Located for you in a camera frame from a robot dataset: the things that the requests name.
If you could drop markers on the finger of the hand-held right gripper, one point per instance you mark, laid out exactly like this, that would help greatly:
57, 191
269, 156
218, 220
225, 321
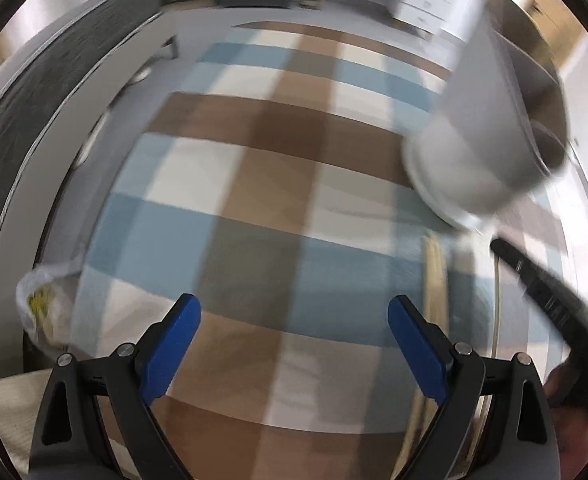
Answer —
539, 290

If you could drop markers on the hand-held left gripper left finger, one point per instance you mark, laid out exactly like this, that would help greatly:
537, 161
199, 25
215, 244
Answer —
174, 345

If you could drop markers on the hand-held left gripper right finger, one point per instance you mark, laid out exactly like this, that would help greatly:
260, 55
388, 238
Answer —
419, 350

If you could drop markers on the pile of bamboo chopsticks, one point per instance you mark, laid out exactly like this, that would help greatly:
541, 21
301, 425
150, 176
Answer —
435, 280

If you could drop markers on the white plastic bucket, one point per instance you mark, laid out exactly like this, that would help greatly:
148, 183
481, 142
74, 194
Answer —
474, 135

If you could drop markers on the person's right hand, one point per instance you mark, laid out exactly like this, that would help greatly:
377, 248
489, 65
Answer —
574, 430

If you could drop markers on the clear plastic bag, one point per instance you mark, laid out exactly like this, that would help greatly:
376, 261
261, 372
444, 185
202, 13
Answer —
44, 300

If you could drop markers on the blue brown checked rug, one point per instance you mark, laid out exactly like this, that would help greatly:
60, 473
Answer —
274, 185

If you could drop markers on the wooden door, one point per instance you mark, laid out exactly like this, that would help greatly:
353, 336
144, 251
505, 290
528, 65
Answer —
564, 30

